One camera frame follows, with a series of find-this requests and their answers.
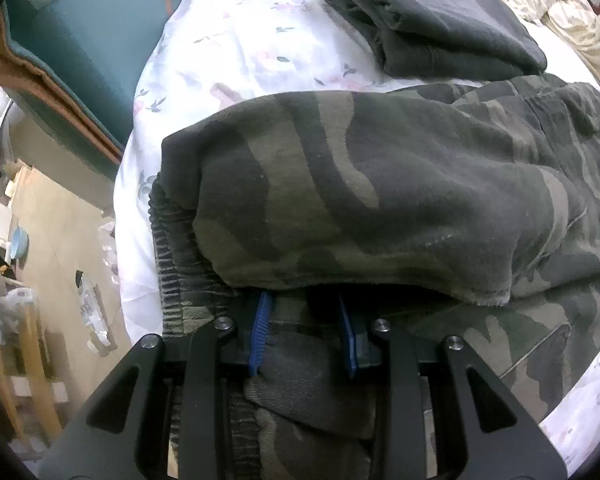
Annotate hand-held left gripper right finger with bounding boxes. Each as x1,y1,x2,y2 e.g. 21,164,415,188
334,294,569,480

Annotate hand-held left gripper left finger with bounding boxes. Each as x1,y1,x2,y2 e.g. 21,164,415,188
40,291,276,480

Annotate camouflage pants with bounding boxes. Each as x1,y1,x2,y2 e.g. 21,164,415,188
149,74,600,480

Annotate white papers on floor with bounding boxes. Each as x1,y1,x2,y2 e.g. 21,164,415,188
74,269,118,352

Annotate wooden chair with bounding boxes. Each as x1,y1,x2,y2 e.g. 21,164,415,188
0,280,67,453

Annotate light blue bowl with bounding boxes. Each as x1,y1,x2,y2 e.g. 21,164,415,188
7,227,31,263

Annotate white floral bed sheet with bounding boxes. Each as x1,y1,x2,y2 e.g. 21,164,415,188
113,0,600,476

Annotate folded dark grey garment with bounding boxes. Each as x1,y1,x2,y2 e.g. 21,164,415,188
318,0,549,79

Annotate cream crumpled blanket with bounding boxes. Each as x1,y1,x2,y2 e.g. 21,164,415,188
430,0,600,92

